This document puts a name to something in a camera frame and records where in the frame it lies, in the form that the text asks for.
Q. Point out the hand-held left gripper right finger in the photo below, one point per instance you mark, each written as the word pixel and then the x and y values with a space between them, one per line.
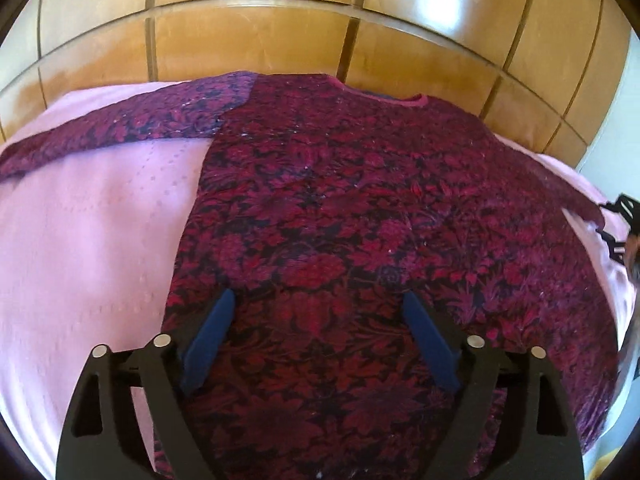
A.
pixel 431 345

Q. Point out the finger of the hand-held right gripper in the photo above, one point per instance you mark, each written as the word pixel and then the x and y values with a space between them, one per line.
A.
pixel 611 245
pixel 625 206

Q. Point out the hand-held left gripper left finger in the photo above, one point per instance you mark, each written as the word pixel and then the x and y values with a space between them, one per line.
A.
pixel 210 342

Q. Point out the maroon floral sweater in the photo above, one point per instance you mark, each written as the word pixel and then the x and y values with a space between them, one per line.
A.
pixel 350 210

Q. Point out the pink bed sheet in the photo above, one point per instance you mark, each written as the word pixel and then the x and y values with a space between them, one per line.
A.
pixel 75 270

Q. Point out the wooden panelled headboard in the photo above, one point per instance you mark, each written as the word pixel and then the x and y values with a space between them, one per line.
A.
pixel 250 35

